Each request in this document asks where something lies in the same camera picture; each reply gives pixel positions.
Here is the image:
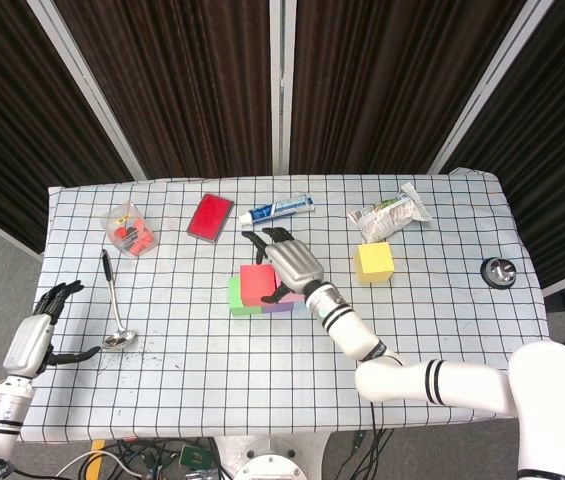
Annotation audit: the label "small black metal cup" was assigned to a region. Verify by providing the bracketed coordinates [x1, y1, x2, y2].
[480, 257, 518, 290]

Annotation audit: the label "white grid tablecloth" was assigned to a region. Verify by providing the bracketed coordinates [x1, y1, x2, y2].
[14, 168, 563, 444]

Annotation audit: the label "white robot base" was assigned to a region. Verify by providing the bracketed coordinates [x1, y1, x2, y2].
[213, 432, 333, 480]

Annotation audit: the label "black hanging cables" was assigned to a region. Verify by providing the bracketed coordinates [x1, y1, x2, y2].
[349, 399, 398, 480]

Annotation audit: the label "white partition frame post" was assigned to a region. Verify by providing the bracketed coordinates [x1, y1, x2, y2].
[269, 0, 297, 176]
[26, 0, 148, 181]
[426, 0, 556, 174]

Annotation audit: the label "green foam cube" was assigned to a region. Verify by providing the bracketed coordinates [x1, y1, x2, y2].
[227, 275, 264, 318]

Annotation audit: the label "blue white toothpaste tube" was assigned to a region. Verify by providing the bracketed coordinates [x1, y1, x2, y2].
[238, 195, 316, 228]

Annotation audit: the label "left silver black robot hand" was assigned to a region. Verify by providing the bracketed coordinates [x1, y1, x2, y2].
[2, 279, 102, 376]

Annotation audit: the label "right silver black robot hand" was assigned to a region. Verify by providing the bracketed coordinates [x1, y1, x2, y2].
[240, 227, 325, 305]

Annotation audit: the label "white cable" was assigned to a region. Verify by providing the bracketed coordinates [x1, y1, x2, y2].
[51, 449, 146, 480]

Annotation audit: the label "pink foam cube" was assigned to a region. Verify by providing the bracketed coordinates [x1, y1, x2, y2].
[274, 269, 308, 304]

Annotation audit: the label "red foam cube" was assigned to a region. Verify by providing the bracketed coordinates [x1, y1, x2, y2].
[239, 263, 279, 306]

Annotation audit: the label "tangled black cables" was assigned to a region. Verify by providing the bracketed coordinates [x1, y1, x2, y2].
[111, 437, 226, 480]

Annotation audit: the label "green circuit board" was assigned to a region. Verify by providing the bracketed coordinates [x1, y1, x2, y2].
[179, 442, 213, 470]

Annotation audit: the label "brown fabric partition panel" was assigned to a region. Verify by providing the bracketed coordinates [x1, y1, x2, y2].
[0, 0, 133, 254]
[441, 0, 565, 287]
[289, 0, 531, 176]
[54, 0, 273, 180]

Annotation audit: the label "clear box with red caps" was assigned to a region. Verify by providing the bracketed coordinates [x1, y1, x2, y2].
[100, 200, 158, 260]

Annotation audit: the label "red ink pad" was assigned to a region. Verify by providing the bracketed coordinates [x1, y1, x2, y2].
[186, 193, 235, 244]

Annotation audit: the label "metal ladle with black handle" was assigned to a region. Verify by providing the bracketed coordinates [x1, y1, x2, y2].
[101, 248, 138, 351]

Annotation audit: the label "yellow foam cube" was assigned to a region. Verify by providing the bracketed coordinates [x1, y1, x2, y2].
[353, 241, 395, 285]

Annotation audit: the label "crumpled snack bag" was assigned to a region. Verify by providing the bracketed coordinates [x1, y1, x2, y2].
[346, 182, 433, 245]

